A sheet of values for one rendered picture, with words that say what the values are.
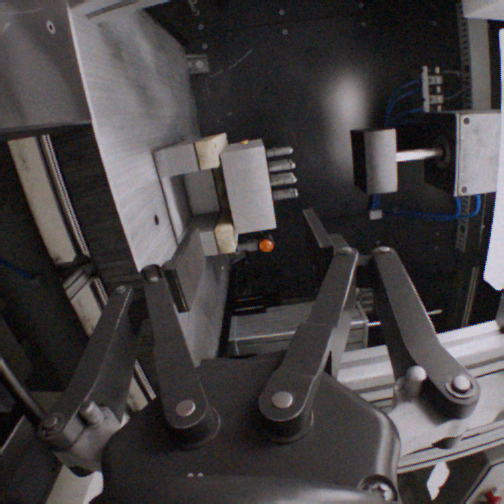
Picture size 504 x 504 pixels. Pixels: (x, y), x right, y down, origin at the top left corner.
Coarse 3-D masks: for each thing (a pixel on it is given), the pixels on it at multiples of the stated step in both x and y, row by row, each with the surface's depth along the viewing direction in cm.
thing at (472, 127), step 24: (432, 120) 40; (456, 120) 34; (480, 120) 33; (432, 144) 42; (456, 144) 35; (480, 144) 35; (432, 168) 43; (456, 168) 36; (480, 168) 36; (456, 192) 38; (480, 192) 37; (408, 216) 59; (456, 216) 47
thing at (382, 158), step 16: (368, 128) 41; (384, 128) 38; (352, 144) 42; (368, 144) 37; (384, 144) 37; (352, 160) 43; (368, 160) 38; (384, 160) 38; (400, 160) 40; (416, 160) 40; (368, 176) 39; (384, 176) 39; (368, 192) 40; (384, 192) 39
